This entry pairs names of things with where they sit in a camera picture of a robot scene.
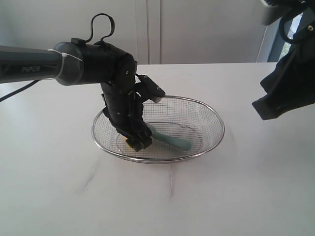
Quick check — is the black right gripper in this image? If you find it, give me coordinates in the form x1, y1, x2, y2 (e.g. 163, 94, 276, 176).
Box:
252, 0, 315, 120

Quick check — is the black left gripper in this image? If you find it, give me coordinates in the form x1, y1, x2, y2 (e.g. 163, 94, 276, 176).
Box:
81, 41, 152, 143

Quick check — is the yellow lemon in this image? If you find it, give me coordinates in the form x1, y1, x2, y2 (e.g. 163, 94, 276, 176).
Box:
123, 136, 151, 151

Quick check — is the green handled vegetable peeler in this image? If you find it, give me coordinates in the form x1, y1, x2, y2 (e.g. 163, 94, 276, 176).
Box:
147, 123, 192, 151

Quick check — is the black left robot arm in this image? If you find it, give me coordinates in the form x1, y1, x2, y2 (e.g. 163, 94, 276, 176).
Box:
0, 40, 152, 151

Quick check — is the oval metal mesh basket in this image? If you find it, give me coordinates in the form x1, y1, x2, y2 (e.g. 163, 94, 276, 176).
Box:
92, 95, 225, 164

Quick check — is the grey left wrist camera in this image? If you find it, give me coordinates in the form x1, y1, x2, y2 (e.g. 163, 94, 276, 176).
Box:
134, 74, 166, 103

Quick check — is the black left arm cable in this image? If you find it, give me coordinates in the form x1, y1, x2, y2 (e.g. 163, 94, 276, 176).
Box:
0, 13, 116, 103

